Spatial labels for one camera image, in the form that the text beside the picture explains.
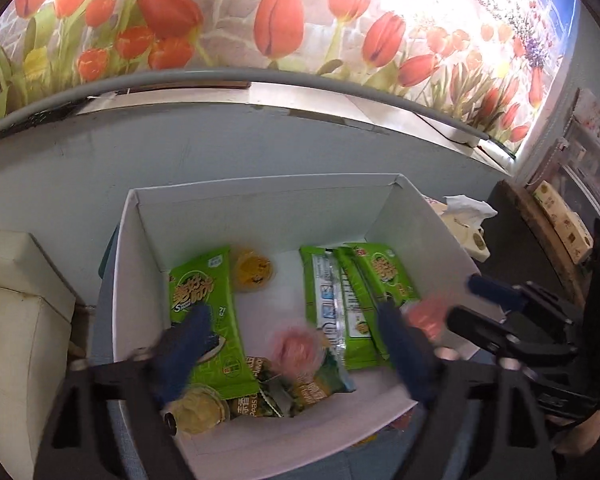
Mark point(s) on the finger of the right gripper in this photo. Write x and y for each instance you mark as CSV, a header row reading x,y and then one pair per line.
x,y
491,336
500,289

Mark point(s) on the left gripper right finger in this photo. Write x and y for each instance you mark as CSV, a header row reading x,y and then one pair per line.
x,y
509,441

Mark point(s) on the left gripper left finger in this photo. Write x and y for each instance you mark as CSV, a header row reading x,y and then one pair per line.
x,y
78,440

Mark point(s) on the pink jelly cup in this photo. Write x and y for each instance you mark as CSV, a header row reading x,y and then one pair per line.
x,y
297,352

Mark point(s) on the red jelly cup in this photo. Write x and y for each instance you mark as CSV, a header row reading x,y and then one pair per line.
x,y
429,316

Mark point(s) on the person's right hand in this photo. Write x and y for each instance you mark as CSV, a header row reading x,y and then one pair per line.
x,y
574,440

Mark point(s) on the dark wooden side shelf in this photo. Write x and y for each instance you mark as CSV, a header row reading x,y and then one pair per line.
x,y
525,248

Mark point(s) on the blue table cloth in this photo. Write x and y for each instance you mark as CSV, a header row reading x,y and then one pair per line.
x,y
377,458

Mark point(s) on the tissue box on shelf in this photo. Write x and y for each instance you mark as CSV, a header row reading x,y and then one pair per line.
x,y
567,224

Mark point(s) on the tissue pack on table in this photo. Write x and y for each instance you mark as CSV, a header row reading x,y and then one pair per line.
x,y
463,216

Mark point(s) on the green jelly cup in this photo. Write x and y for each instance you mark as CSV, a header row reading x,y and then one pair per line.
x,y
198,410

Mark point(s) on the white leather sofa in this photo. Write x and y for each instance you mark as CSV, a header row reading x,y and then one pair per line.
x,y
36,309

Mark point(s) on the green seaweed snack pack right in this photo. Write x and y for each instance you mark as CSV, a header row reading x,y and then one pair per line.
x,y
376,274

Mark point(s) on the green seaweed snack pack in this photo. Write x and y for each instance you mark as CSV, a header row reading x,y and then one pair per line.
x,y
204,282
376,274

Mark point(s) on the floral storage rack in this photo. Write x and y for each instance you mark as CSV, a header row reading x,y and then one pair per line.
x,y
572,165

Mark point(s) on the green snack pack back side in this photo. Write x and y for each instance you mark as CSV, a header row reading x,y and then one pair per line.
x,y
333,309

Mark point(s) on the dark small seaweed packet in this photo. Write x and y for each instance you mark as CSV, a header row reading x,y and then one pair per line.
x,y
280,397

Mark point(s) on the green seaweed snack pack left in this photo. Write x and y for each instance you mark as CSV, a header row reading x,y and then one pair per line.
x,y
204,282

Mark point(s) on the white cardboard box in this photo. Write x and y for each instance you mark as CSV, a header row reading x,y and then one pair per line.
x,y
162,228

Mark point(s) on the yellow smiley jelly cup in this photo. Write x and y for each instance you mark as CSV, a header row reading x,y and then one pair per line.
x,y
250,270

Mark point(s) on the tulip flower wall poster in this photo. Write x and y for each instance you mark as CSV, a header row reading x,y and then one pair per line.
x,y
487,63

